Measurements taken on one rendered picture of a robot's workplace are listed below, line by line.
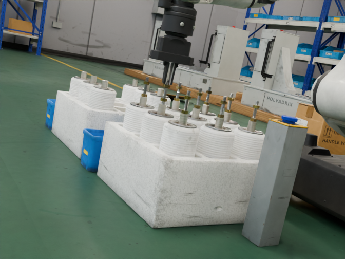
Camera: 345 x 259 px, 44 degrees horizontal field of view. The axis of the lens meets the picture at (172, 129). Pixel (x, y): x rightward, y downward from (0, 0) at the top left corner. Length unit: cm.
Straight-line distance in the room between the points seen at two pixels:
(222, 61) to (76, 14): 364
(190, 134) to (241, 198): 25
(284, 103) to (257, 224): 265
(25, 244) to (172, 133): 43
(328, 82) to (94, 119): 78
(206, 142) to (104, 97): 53
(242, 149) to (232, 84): 349
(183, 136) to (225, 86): 358
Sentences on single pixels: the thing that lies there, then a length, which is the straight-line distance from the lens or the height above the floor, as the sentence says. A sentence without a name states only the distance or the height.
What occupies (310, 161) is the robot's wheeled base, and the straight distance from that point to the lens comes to 145.
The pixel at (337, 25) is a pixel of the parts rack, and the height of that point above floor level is 128.
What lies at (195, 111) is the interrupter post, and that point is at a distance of 126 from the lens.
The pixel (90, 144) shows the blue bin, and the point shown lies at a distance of 141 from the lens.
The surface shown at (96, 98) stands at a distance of 156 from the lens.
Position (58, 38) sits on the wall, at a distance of 752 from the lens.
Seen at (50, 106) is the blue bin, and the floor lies 10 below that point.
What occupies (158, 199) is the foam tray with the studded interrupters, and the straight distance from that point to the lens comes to 105.
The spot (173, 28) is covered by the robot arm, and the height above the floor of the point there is 49.
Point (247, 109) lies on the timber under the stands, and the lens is 392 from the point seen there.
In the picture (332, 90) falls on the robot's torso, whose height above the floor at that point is 41.
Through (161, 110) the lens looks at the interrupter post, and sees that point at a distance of 120.
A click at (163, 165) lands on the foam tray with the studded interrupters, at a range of 103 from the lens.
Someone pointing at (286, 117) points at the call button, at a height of 33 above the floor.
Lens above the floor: 43
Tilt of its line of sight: 10 degrees down
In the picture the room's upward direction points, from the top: 11 degrees clockwise
